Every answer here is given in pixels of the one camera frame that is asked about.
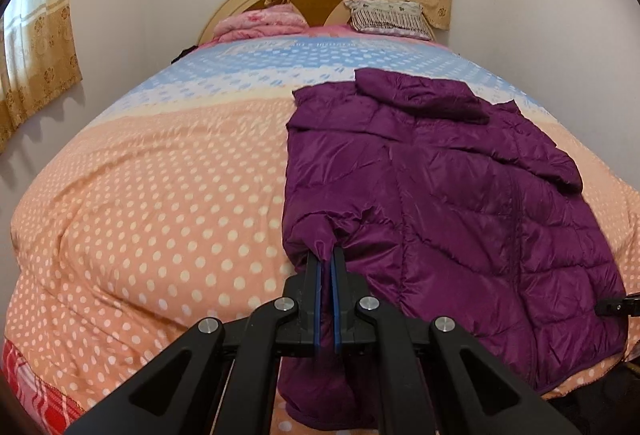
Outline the purple puffer jacket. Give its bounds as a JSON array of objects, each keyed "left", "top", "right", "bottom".
[{"left": 276, "top": 66, "right": 629, "bottom": 432}]

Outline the red checkered bed sheet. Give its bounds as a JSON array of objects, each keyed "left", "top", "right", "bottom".
[{"left": 1, "top": 339, "right": 85, "bottom": 434}]

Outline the polka dot bed quilt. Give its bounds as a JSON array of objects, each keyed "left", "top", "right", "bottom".
[{"left": 4, "top": 33, "right": 639, "bottom": 412}]

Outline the folded pink blanket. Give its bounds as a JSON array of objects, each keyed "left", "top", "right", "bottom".
[{"left": 212, "top": 4, "right": 309, "bottom": 44}]

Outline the patterned grey pillow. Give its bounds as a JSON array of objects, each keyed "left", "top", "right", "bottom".
[{"left": 344, "top": 0, "right": 435, "bottom": 42}]

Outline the beige side window curtain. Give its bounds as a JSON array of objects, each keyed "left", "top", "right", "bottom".
[{"left": 0, "top": 0, "right": 82, "bottom": 146}]

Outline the beige wooden headboard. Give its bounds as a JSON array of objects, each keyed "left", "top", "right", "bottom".
[{"left": 196, "top": 0, "right": 436, "bottom": 46}]

